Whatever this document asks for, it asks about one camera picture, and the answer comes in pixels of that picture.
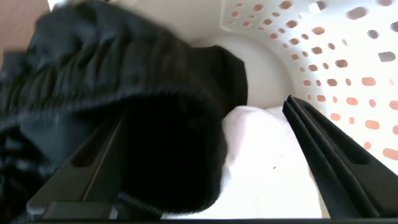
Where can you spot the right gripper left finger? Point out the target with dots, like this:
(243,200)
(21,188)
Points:
(77,183)

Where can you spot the white garment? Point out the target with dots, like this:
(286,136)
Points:
(264,155)

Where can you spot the black garment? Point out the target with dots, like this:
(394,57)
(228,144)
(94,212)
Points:
(93,62)

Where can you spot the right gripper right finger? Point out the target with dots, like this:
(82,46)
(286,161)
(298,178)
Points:
(329,161)

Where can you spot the white laundry basket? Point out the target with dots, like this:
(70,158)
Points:
(342,46)

